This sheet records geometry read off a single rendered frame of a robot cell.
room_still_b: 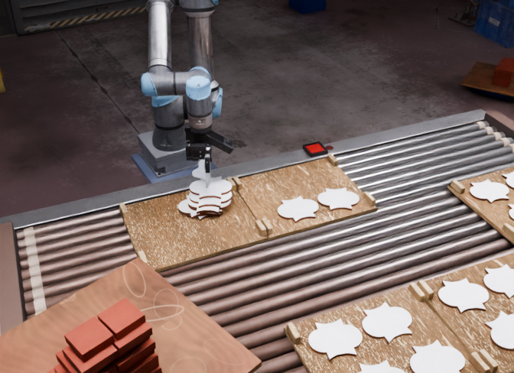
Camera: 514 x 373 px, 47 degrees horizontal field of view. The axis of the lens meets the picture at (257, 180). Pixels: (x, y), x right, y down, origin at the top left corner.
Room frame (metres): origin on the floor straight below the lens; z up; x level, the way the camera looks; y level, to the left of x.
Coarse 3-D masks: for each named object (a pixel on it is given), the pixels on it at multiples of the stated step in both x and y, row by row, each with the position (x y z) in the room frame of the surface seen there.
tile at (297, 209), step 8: (288, 200) 1.63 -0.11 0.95; (296, 200) 1.63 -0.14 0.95; (304, 200) 1.63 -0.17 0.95; (312, 200) 1.63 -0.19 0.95; (280, 208) 1.58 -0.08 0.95; (288, 208) 1.58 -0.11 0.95; (296, 208) 1.58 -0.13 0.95; (304, 208) 1.58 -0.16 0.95; (312, 208) 1.58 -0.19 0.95; (280, 216) 1.55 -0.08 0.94; (288, 216) 1.54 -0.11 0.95; (296, 216) 1.54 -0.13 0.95; (304, 216) 1.54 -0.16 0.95; (312, 216) 1.54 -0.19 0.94
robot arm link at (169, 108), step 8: (152, 96) 1.97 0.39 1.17; (160, 96) 1.94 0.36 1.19; (168, 96) 1.94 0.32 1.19; (176, 96) 1.95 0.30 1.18; (184, 96) 1.97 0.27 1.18; (152, 104) 1.97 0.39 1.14; (160, 104) 1.94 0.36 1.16; (168, 104) 1.93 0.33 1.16; (176, 104) 1.94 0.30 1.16; (184, 104) 1.95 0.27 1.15; (160, 112) 1.94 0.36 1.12; (168, 112) 1.93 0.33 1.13; (176, 112) 1.94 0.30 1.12; (184, 112) 1.94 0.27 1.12; (160, 120) 1.94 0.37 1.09; (168, 120) 1.93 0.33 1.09; (176, 120) 1.94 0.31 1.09
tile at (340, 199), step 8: (328, 192) 1.68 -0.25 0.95; (336, 192) 1.68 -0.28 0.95; (344, 192) 1.68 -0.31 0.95; (352, 192) 1.68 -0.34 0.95; (320, 200) 1.63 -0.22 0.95; (328, 200) 1.63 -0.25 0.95; (336, 200) 1.63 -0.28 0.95; (344, 200) 1.63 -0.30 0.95; (352, 200) 1.63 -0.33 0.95; (336, 208) 1.59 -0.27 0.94; (344, 208) 1.59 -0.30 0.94
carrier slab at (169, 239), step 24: (144, 216) 1.55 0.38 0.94; (168, 216) 1.55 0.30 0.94; (216, 216) 1.55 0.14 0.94; (240, 216) 1.55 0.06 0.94; (144, 240) 1.43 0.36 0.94; (168, 240) 1.43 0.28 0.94; (192, 240) 1.43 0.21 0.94; (216, 240) 1.43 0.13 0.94; (240, 240) 1.43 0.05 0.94; (264, 240) 1.44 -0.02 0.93; (168, 264) 1.31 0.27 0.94
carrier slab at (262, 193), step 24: (288, 168) 1.84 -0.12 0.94; (312, 168) 1.84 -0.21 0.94; (336, 168) 1.84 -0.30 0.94; (240, 192) 1.69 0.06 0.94; (264, 192) 1.69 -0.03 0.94; (288, 192) 1.69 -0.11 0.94; (312, 192) 1.69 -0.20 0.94; (360, 192) 1.69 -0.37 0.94; (264, 216) 1.55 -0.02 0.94; (336, 216) 1.55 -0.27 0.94
